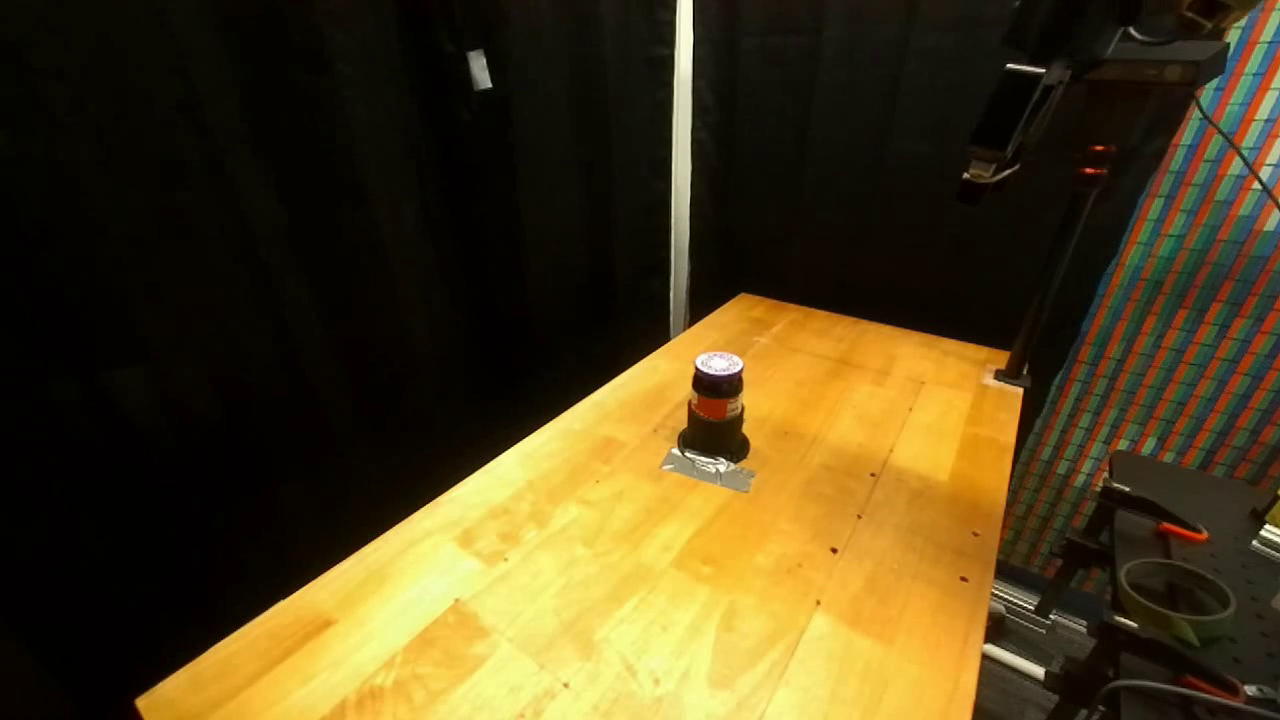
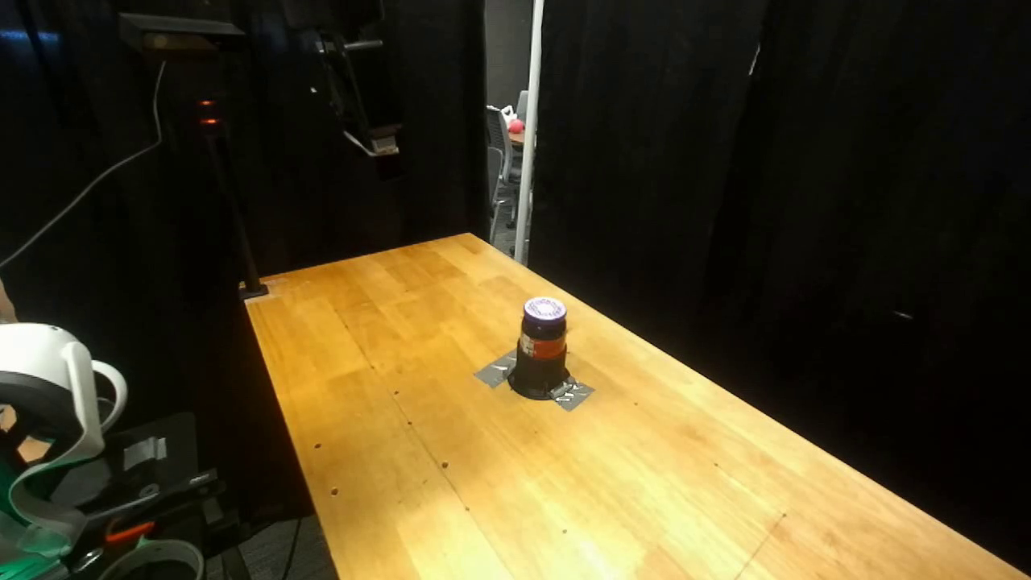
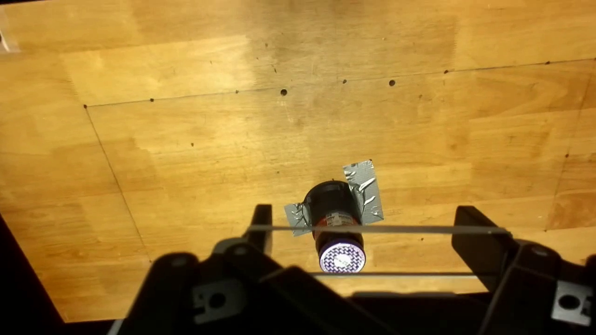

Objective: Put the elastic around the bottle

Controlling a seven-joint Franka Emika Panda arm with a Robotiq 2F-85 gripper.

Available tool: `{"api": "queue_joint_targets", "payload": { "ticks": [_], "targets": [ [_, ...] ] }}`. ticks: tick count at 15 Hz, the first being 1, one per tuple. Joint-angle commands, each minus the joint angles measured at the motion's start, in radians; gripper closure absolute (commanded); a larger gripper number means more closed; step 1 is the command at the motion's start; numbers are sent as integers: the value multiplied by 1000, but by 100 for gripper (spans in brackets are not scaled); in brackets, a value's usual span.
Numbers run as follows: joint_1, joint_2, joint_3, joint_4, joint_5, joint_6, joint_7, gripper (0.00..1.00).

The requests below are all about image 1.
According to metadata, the dark bottle with red label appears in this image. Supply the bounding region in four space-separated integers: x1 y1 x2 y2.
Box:
689 350 748 449

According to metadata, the black round bottle base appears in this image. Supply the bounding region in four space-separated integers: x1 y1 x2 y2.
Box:
677 426 752 465

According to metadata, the silver tape patch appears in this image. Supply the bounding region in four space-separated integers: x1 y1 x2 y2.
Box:
659 446 757 494

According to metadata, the white vertical pole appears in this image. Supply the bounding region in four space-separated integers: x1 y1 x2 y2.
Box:
668 0 696 339

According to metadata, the black curtain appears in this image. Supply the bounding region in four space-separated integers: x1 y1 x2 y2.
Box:
0 0 1101 720

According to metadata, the colourful patterned panel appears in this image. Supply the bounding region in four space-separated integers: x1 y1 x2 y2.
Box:
998 0 1280 581

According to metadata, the roll of tape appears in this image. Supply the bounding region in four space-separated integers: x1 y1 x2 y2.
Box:
1117 557 1238 648

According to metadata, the camera on mount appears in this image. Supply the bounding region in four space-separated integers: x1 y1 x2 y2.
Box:
955 0 1233 391

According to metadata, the black clamp with orange handle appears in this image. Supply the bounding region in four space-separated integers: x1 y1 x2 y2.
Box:
1176 673 1249 704
1098 478 1212 547

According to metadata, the grey cable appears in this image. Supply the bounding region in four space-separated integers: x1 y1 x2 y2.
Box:
1088 678 1280 720

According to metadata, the black cable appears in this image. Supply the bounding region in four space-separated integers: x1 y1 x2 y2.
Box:
1193 92 1280 215

